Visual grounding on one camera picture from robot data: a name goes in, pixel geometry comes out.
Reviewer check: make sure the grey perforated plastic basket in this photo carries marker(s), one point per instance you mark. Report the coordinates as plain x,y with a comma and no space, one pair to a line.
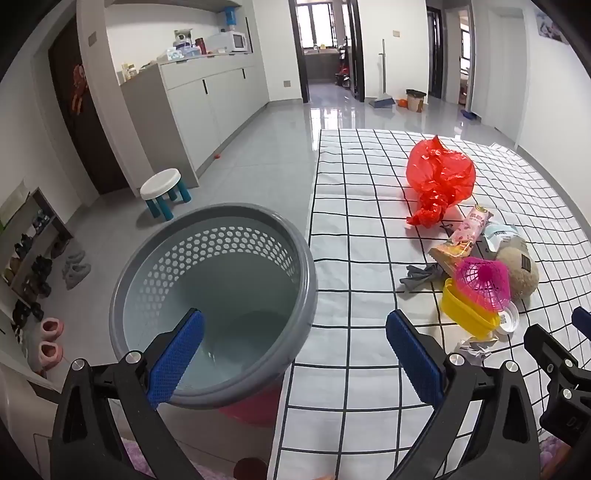
295,286

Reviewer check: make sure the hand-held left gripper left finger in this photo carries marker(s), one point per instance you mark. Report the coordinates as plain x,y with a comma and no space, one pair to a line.
178,355

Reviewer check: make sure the grey cloth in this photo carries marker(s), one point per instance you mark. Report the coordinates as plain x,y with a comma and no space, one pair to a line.
418,277

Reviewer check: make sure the red door decoration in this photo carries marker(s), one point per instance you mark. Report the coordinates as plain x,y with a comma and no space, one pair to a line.
78,87

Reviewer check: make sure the blue floor item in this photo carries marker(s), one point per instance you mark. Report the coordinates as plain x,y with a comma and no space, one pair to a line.
470,115

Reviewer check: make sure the grey slipper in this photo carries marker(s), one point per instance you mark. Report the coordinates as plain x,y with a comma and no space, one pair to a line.
76,276
74,257

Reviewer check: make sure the red ride-on toy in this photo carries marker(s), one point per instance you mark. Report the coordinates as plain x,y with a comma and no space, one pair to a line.
342,74

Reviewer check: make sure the group of dark shoes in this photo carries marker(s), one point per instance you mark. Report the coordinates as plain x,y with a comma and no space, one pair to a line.
39,272

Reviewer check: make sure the pink plastic shuttlecock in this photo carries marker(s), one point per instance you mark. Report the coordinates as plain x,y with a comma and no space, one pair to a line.
480,286

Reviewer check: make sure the wall poster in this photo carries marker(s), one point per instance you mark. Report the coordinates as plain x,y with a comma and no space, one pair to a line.
551,26

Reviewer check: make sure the white microwave oven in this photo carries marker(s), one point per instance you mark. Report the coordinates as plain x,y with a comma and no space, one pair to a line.
228,42

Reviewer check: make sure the silver wrapper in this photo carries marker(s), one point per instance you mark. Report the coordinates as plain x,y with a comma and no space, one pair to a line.
475,348

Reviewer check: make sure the beige plush toy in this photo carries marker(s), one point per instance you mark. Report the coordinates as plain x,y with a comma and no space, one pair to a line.
524,279

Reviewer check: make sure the blue tissue box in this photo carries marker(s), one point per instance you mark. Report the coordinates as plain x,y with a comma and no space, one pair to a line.
182,53

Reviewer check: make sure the red thermos bottle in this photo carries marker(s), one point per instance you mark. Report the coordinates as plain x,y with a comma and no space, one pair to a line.
200,46

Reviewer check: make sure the grey sideboard cabinet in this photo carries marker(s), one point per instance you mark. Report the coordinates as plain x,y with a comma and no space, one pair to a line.
221,101

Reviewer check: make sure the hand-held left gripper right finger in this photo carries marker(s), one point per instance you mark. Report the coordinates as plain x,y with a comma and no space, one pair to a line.
415,360

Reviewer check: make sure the blue grey dustpan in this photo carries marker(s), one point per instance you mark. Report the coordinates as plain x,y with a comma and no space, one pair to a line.
382,102

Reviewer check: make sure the dark brown door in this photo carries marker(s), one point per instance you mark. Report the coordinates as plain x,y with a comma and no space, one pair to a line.
92,138

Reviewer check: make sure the white stool with teal legs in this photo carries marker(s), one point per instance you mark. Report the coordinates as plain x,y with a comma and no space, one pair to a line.
159,180

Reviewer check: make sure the wicker waste bin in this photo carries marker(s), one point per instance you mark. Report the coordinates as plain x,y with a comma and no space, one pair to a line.
415,100

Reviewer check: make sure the white blue wrapper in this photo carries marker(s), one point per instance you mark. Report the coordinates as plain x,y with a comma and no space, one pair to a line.
501,235

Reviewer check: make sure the pink slipper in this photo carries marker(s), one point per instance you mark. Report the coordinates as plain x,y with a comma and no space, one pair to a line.
51,330
50,354

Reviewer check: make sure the wooden shoe rack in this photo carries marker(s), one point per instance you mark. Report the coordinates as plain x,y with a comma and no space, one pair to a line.
57,224

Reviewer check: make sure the pink snack packet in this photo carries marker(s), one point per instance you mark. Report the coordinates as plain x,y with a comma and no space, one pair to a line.
466,230

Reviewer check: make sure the purple fuzzy rug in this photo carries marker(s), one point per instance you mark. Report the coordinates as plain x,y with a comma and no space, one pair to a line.
138,461

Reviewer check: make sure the green white toy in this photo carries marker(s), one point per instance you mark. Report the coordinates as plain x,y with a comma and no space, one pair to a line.
183,37

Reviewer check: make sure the small bottles on cabinet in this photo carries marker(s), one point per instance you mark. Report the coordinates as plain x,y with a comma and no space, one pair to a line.
129,73

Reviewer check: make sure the red plastic bag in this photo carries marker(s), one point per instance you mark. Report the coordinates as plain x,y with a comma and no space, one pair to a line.
438,175

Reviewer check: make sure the red plastic stool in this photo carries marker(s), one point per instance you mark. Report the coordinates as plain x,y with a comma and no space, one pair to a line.
254,408

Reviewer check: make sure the white black checked bedsheet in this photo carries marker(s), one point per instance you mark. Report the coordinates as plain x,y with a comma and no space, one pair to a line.
360,277

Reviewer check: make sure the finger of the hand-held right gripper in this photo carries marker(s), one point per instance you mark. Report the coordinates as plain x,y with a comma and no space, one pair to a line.
582,321
549,350

